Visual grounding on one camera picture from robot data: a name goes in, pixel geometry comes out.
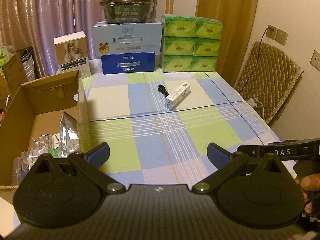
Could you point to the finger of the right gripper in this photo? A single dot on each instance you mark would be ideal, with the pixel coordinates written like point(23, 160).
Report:
point(286, 150)

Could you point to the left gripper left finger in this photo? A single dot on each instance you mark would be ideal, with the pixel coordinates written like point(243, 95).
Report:
point(88, 164)

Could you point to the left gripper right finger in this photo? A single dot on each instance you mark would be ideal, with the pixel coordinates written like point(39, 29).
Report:
point(228, 166)

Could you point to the silver green foil bag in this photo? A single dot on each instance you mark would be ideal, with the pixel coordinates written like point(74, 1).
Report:
point(69, 140)

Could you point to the long white ointment box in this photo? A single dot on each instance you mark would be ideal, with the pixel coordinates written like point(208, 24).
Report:
point(175, 97)

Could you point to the white power adapter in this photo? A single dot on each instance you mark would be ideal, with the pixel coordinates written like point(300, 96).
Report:
point(55, 143)

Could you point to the person right hand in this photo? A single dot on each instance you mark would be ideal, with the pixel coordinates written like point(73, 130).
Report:
point(308, 185)

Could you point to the large cardboard box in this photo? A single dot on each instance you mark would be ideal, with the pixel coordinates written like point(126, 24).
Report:
point(37, 109)

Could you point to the brown quilted chair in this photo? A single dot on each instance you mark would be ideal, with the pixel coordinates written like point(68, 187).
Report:
point(270, 76)

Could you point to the checkered tablecloth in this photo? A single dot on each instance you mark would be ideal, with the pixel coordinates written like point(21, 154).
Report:
point(158, 155)

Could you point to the dark blue milk box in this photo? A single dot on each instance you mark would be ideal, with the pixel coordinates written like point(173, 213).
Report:
point(128, 63)

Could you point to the white product box with photo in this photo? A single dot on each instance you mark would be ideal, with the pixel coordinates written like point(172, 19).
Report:
point(72, 53)

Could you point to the background cardboard box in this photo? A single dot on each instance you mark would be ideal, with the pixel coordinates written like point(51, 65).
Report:
point(17, 67)

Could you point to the green tissue pack bundle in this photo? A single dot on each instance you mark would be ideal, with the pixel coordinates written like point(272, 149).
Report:
point(190, 44)

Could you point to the light blue milk carton box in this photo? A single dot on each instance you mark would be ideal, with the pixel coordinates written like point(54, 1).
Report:
point(127, 37)

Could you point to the purple curtain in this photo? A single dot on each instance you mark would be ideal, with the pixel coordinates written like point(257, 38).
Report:
point(35, 23)

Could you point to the dark noodle bowl pack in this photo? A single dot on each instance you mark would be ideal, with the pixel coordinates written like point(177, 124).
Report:
point(126, 11)

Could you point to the wall socket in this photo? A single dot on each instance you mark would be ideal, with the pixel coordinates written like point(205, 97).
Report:
point(277, 35)

